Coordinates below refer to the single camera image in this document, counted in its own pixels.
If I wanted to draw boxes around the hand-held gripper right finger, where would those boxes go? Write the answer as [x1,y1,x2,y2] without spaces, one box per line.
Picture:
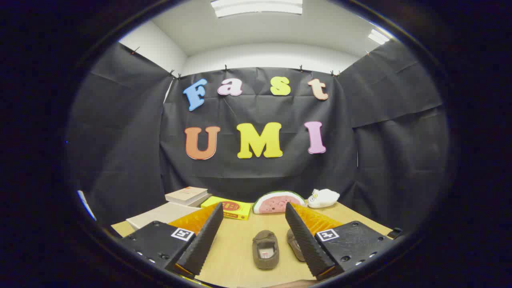
[284,202,396,281]

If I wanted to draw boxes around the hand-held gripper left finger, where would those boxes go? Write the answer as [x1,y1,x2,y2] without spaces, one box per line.
[118,202,224,278]

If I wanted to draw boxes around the brown fuzzy shoe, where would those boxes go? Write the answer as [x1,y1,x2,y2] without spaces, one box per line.
[286,229,306,262]
[252,230,279,270]

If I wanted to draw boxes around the beige fabric storage box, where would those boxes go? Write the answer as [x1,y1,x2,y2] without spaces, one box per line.
[126,202,201,230]

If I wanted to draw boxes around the grey book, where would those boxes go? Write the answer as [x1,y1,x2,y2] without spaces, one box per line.
[188,194,212,208]

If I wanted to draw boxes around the yellow book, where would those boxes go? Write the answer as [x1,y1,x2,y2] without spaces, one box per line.
[201,196,252,220]

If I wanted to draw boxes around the beige book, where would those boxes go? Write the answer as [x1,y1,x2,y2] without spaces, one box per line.
[165,186,208,205]

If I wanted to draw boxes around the white plush toy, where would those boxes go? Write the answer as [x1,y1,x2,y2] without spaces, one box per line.
[307,189,340,208]

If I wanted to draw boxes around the watermelon slice plush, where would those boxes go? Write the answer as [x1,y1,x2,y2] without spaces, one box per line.
[252,191,306,214]

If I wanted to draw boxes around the small ceiling light panel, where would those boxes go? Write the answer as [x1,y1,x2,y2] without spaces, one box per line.
[368,29,390,45]

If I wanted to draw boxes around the long ceiling light panel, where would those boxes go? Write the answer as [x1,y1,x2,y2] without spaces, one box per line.
[211,0,303,18]

